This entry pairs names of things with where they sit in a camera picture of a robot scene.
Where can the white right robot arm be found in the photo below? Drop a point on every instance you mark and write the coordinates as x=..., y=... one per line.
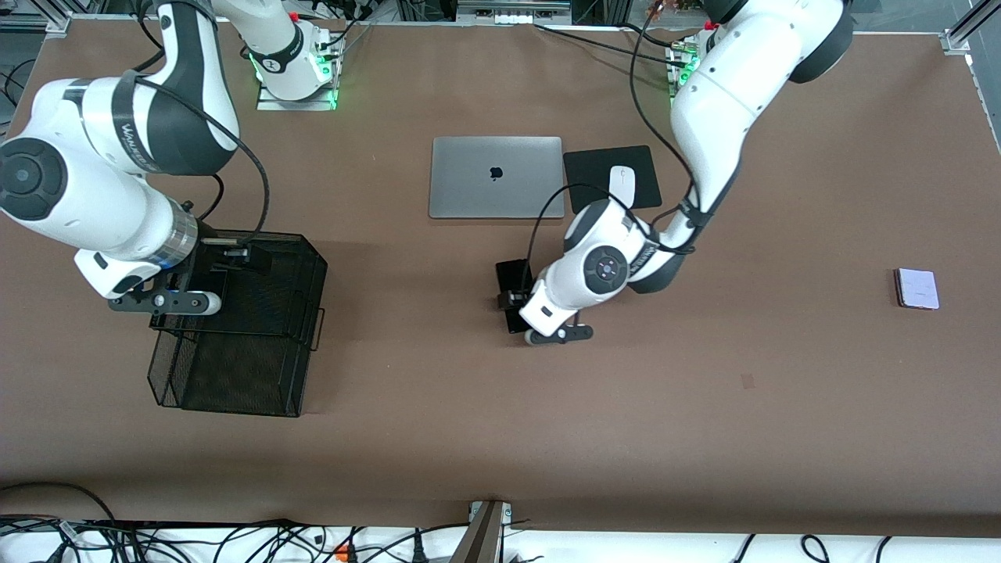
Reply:
x=78, y=203

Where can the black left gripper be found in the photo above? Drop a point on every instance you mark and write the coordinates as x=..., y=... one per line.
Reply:
x=518, y=298

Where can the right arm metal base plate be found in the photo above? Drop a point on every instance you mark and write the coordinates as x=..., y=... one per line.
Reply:
x=297, y=105

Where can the black mouse pad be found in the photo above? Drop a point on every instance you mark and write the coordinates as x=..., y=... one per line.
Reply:
x=586, y=168

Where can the white flip phone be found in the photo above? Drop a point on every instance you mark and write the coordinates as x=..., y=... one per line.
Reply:
x=917, y=288

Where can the white power strip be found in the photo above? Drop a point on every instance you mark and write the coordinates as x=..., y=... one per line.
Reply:
x=512, y=18

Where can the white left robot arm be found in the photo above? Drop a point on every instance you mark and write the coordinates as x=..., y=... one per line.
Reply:
x=719, y=102

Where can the white computer mouse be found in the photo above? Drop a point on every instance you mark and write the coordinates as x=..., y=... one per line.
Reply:
x=622, y=184

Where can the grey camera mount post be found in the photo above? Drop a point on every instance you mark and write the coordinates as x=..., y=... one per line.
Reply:
x=481, y=539

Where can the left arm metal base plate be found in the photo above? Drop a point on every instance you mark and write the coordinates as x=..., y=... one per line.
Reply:
x=676, y=78

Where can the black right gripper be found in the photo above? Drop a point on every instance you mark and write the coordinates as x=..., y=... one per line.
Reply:
x=209, y=252

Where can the silver closed laptop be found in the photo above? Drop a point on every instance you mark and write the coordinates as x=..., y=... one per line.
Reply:
x=469, y=188

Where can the long black smartphone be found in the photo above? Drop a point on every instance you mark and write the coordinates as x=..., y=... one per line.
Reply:
x=514, y=274

